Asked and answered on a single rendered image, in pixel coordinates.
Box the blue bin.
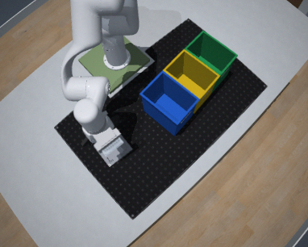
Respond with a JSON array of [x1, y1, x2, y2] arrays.
[[139, 70, 200, 136]]

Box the yellow open bin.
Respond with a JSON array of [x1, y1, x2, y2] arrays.
[[163, 49, 220, 113]]

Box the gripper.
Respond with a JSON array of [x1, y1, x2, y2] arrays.
[[81, 115, 120, 147]]

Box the green bin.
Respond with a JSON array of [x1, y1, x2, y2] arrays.
[[185, 31, 238, 93]]

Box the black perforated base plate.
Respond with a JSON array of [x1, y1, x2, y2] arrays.
[[54, 19, 267, 220]]

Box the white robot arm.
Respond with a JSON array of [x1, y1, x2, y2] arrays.
[[60, 0, 139, 152]]

